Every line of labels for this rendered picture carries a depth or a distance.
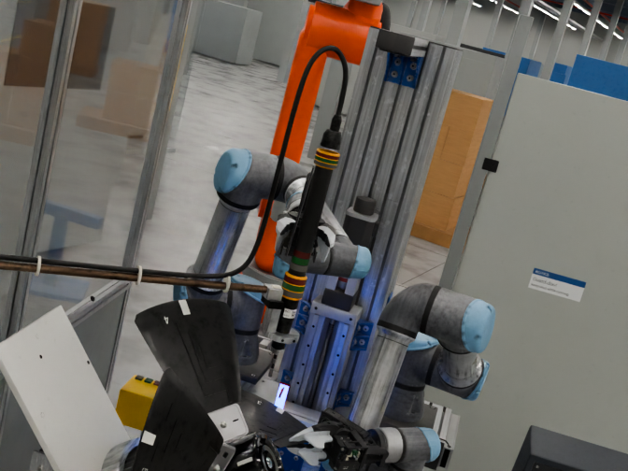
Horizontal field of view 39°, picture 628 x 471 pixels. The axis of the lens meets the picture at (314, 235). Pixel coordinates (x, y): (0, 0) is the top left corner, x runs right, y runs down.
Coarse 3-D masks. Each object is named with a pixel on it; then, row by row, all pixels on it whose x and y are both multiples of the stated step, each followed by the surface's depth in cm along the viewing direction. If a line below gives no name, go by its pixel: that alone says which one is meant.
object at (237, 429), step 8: (224, 408) 171; (232, 408) 171; (216, 416) 170; (224, 416) 170; (232, 416) 170; (240, 416) 171; (216, 424) 169; (232, 424) 170; (240, 424) 170; (224, 432) 169; (232, 432) 169; (240, 432) 170; (224, 440) 168
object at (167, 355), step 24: (144, 312) 171; (192, 312) 177; (216, 312) 180; (144, 336) 169; (168, 336) 171; (192, 336) 174; (216, 336) 177; (168, 360) 170; (192, 360) 172; (216, 360) 174; (192, 384) 170; (216, 384) 171; (240, 384) 174; (216, 408) 169
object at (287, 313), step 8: (336, 120) 160; (336, 128) 161; (328, 136) 160; (336, 136) 160; (320, 144) 162; (328, 144) 161; (336, 144) 161; (288, 304) 168; (296, 304) 169; (280, 312) 169; (288, 312) 168; (280, 320) 169; (288, 320) 169; (280, 328) 169; (288, 328) 170; (272, 344) 171; (280, 344) 170
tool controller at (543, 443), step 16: (528, 432) 207; (544, 432) 206; (528, 448) 202; (544, 448) 201; (560, 448) 202; (576, 448) 203; (592, 448) 204; (528, 464) 199; (544, 464) 198; (560, 464) 198; (576, 464) 198; (592, 464) 199; (608, 464) 200; (624, 464) 201
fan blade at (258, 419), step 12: (252, 396) 201; (240, 408) 193; (252, 408) 195; (264, 408) 197; (276, 408) 200; (252, 420) 189; (264, 420) 191; (276, 420) 193; (288, 420) 197; (252, 432) 183; (264, 432) 184; (276, 432) 186; (288, 432) 189; (276, 444) 180; (288, 444) 183
